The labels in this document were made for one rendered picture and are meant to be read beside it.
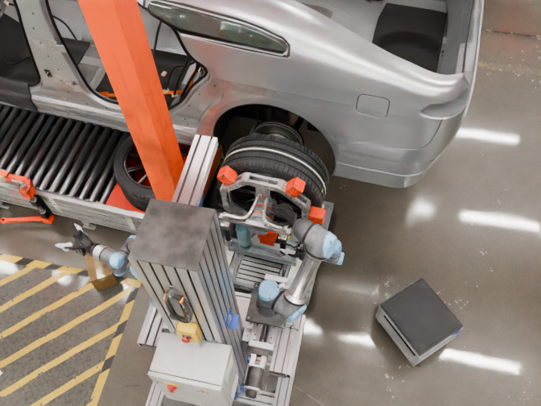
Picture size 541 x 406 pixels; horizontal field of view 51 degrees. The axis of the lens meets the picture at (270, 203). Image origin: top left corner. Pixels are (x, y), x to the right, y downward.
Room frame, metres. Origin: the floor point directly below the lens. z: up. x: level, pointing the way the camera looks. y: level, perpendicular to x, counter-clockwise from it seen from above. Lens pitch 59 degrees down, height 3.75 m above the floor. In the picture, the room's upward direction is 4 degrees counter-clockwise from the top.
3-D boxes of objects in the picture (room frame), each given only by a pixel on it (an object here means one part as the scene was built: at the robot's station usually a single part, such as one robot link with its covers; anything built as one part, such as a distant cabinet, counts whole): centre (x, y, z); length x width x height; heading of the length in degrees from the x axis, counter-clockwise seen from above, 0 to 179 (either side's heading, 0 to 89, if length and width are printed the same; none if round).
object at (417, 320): (1.19, -0.91, 0.17); 0.43 x 0.36 x 0.34; 29
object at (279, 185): (1.75, 0.03, 0.85); 0.54 x 0.07 x 0.54; 71
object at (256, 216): (1.68, 0.05, 0.85); 0.21 x 0.14 x 0.14; 161
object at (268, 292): (1.12, 0.04, 0.98); 0.13 x 0.12 x 0.14; 50
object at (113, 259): (1.28, 0.81, 1.21); 0.11 x 0.08 x 0.09; 60
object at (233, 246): (1.93, 0.03, 0.13); 0.50 x 0.36 x 0.10; 71
